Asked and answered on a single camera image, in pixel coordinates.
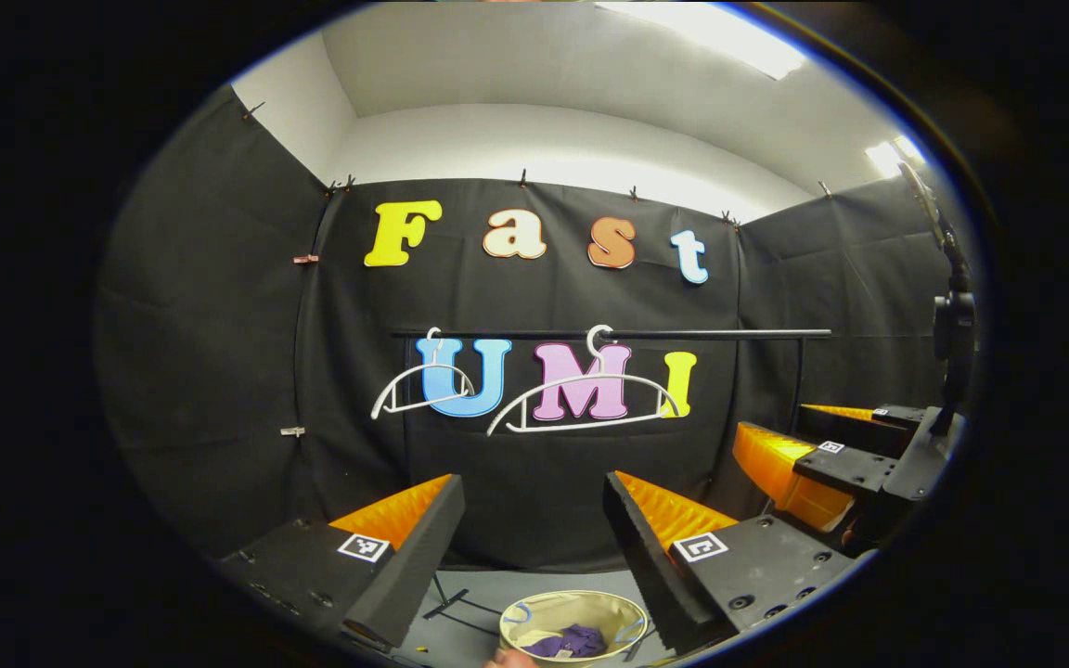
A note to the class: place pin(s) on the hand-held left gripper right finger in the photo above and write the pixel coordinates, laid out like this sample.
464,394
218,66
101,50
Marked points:
641,566

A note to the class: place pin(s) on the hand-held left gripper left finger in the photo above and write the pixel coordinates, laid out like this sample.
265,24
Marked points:
418,566

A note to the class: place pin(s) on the black backdrop cloth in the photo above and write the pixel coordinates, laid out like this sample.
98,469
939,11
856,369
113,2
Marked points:
219,325

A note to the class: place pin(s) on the white plastic clothes hanger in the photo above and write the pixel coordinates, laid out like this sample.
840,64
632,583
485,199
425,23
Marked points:
414,407
590,422

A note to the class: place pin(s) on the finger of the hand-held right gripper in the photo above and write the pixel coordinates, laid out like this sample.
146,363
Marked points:
855,468
855,429

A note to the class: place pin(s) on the ceiling light panel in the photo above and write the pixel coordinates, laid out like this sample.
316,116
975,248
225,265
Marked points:
892,156

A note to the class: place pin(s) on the black metal clothes rack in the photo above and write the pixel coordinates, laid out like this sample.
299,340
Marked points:
729,332

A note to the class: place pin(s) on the cream round laundry hamper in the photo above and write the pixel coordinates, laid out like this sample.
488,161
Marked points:
581,608

